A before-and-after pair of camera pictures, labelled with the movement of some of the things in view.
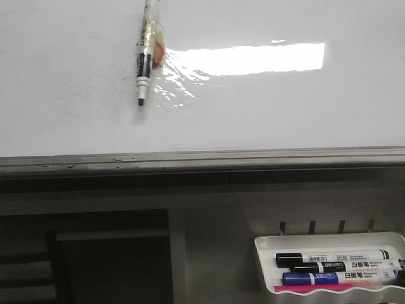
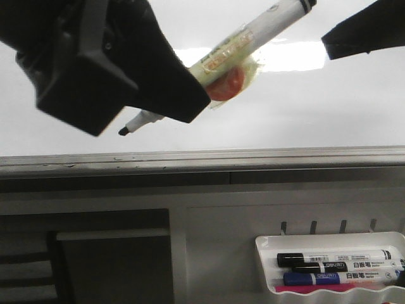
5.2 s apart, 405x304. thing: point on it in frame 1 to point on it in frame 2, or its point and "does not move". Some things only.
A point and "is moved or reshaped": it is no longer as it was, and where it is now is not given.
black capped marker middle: [367, 265] does not move
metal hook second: [311, 227] does not move
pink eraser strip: [329, 288] does not move
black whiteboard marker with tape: [152, 48] is moved or reshaped
